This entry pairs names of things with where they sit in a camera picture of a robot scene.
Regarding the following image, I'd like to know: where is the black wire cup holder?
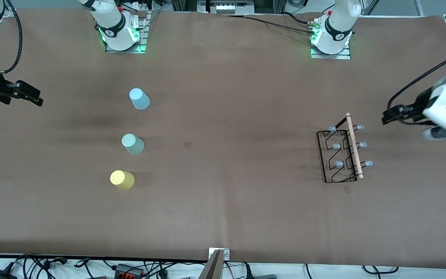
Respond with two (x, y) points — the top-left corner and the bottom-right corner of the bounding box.
(317, 112), (374, 184)

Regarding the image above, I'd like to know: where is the pale green plastic cup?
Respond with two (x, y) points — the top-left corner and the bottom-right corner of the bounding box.
(122, 133), (145, 155)

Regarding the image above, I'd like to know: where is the yellow plastic cup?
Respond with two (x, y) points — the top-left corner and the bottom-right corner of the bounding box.
(110, 170), (135, 190)

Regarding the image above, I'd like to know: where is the light blue plastic cup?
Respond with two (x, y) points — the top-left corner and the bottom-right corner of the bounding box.
(129, 88), (151, 110)

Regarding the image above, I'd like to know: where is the black orange connector block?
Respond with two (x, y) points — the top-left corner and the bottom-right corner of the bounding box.
(114, 263), (143, 279)

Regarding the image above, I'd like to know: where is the white power strip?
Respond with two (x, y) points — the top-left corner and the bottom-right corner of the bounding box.
(209, 1), (256, 15)

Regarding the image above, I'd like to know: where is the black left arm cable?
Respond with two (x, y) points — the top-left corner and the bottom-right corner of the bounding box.
(387, 50), (446, 113)

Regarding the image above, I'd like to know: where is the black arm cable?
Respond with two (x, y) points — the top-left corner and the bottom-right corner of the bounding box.
(0, 0), (23, 74)
(387, 50), (446, 113)

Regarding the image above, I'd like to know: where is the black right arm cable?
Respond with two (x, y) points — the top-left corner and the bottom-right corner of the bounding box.
(0, 0), (23, 74)

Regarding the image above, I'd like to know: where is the aluminium left arm base plate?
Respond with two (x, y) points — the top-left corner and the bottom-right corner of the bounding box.
(310, 42), (352, 60)

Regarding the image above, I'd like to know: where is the aluminium right arm base plate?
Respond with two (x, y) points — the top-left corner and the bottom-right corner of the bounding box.
(105, 11), (149, 54)

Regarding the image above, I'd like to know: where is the short black table cable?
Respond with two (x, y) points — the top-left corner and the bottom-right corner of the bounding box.
(281, 11), (317, 25)

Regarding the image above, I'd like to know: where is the black looped cable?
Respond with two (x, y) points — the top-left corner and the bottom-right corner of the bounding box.
(362, 265), (400, 275)

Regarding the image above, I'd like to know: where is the long black table cable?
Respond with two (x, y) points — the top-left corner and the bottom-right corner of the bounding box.
(222, 14), (318, 36)

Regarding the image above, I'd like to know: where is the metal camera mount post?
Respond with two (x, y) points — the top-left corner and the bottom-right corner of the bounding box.
(199, 248), (231, 279)

